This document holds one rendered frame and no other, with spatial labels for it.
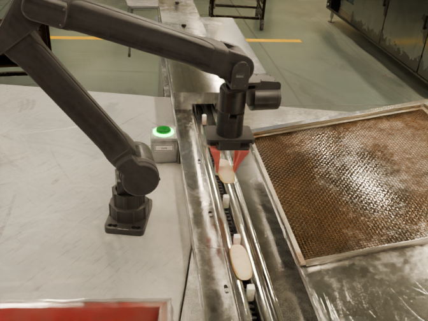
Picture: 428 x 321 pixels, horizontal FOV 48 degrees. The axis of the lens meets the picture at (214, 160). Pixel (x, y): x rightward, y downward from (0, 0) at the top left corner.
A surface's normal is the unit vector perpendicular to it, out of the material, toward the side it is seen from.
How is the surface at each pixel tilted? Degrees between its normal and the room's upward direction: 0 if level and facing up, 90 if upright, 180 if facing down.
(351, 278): 10
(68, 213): 0
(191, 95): 90
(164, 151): 90
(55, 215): 0
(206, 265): 0
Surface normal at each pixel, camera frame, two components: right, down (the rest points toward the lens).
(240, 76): 0.25, 0.51
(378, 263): -0.11, -0.84
